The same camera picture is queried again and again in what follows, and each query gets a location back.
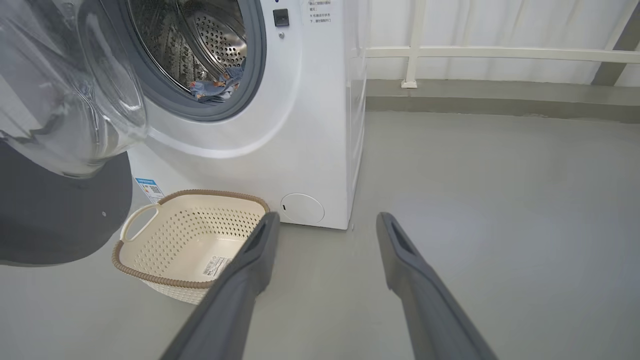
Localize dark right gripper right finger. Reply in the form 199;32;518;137
376;212;499;360

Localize white front-load washing machine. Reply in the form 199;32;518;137
95;0;371;231

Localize white barcode basket label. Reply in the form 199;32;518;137
202;256;232;278

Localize white metal railing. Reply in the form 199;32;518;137
365;0;640;89

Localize white perforated brown-rimmed laundry basket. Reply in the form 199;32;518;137
111;189;271;306

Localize blue energy label sticker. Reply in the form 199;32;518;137
135;177;165;203

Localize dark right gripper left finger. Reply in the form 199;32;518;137
160;211;281;360

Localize blue cartoon print garment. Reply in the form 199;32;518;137
188;60;247;104

